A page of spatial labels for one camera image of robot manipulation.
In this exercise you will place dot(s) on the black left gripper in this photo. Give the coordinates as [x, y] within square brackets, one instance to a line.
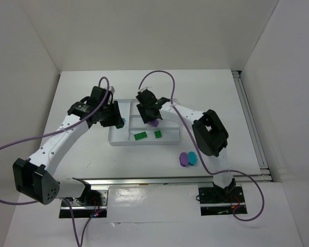
[115, 115]

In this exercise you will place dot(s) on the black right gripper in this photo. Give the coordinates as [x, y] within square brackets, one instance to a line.
[149, 113]

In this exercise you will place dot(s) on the purple square lego brick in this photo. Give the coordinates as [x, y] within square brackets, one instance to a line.
[153, 123]

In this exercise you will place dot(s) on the white compartment tray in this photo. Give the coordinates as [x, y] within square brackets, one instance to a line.
[171, 134]

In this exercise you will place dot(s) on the green long lego brick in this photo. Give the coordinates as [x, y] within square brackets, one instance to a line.
[140, 136]

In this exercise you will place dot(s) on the purple oval lego brick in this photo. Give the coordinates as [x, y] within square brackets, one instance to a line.
[183, 159]

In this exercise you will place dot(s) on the teal oval lego brick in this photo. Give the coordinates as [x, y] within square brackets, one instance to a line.
[192, 158]

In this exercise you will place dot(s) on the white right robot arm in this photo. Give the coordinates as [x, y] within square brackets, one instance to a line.
[206, 128]

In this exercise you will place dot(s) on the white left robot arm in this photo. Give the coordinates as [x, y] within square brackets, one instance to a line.
[34, 176]

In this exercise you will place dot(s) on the green square lego brick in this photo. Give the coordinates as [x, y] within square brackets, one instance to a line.
[157, 134]

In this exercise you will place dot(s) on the aluminium front rail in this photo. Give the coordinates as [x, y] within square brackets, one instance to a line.
[126, 182]

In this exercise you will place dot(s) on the aluminium rail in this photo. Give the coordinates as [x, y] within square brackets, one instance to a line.
[259, 152]
[126, 182]

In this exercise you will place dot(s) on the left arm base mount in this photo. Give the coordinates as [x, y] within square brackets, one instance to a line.
[96, 204]

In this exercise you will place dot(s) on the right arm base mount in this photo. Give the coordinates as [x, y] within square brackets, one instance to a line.
[212, 204]

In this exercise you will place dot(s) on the aluminium rail right side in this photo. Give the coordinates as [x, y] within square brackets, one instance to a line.
[259, 152]

